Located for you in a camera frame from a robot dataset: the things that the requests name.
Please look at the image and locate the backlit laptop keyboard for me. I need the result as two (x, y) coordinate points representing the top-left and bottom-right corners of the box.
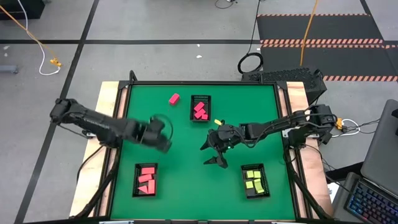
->
(331, 172), (398, 224)

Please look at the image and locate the black hanging cable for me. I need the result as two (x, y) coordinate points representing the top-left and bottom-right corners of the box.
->
(237, 0), (265, 75)

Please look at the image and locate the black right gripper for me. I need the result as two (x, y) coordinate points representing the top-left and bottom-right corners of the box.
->
(200, 123), (246, 169)

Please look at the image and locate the black slotted plastic basket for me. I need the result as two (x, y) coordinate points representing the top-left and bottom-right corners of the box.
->
(190, 95), (213, 123)
(241, 163), (271, 200)
(132, 162), (159, 198)

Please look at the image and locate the orange extension cord with plug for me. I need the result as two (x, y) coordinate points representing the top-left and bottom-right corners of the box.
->
(0, 4), (62, 68)

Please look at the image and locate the green foam arch block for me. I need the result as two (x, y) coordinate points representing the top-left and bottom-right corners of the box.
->
(254, 179), (266, 194)

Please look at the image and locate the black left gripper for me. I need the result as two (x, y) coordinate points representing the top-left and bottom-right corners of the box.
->
(136, 118), (173, 154)

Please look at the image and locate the black floor box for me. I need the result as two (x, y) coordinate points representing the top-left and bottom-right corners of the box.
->
(0, 0), (46, 21)

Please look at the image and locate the grey floor object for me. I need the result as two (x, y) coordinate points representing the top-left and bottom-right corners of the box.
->
(0, 64), (19, 75)

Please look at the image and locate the grey laptop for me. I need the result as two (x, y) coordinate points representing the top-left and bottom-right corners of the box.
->
(360, 98), (398, 191)

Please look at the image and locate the wooden table side board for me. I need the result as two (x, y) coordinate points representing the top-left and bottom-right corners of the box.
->
(277, 81), (334, 218)
(68, 81), (129, 218)

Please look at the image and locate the white floor cable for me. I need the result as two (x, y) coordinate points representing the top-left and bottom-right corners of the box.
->
(17, 0), (62, 77)

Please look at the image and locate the black striped-edge floor mat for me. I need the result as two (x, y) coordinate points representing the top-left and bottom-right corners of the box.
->
(256, 13), (398, 47)
(260, 43), (398, 82)

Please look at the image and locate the black table frame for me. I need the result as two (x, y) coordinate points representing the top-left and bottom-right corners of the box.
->
(107, 70), (301, 224)

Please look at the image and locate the yellow-orange hanging cable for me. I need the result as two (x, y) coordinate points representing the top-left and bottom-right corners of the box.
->
(299, 0), (320, 67)

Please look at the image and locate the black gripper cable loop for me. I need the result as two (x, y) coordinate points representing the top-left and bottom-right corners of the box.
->
(150, 114), (174, 141)

